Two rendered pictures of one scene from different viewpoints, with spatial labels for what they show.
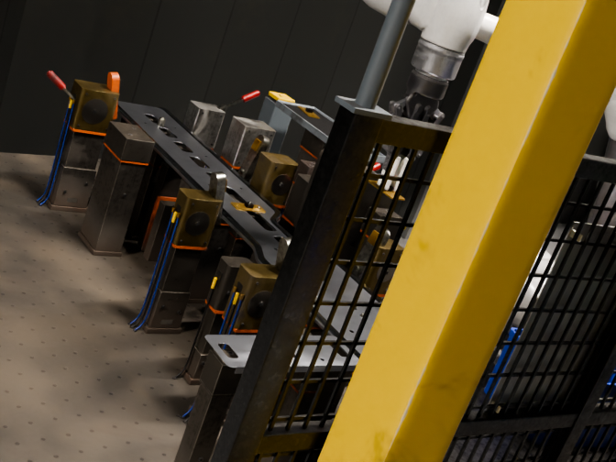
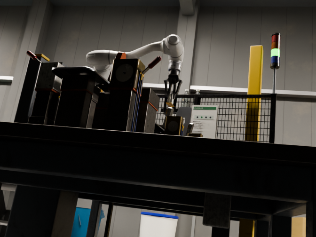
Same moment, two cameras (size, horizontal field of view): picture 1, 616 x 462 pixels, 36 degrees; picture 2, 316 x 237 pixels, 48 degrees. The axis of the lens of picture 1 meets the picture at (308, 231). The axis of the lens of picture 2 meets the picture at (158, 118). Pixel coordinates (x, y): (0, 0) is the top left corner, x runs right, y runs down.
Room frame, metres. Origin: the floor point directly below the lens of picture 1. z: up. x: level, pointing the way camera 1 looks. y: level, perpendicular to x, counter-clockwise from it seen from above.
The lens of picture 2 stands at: (2.97, 1.86, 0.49)
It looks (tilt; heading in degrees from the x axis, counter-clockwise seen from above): 16 degrees up; 241
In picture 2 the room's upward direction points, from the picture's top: 8 degrees clockwise
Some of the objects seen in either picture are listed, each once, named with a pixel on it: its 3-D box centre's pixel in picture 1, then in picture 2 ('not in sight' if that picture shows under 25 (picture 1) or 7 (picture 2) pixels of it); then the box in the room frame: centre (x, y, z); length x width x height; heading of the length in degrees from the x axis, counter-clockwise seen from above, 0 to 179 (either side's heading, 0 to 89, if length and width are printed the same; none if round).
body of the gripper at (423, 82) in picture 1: (422, 96); (173, 77); (1.80, -0.12, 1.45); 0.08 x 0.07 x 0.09; 131
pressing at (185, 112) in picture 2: not in sight; (181, 128); (1.56, -0.30, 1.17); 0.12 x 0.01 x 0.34; 130
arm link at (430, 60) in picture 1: (436, 60); (174, 67); (1.80, -0.12, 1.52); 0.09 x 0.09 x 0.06
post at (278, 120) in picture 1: (257, 170); (29, 105); (2.72, 0.21, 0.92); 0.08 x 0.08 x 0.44; 40
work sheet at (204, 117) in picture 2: (582, 325); (203, 123); (1.28, -0.42, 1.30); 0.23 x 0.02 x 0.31; 130
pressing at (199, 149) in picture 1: (240, 205); (140, 121); (2.14, 0.17, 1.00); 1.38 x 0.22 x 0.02; 40
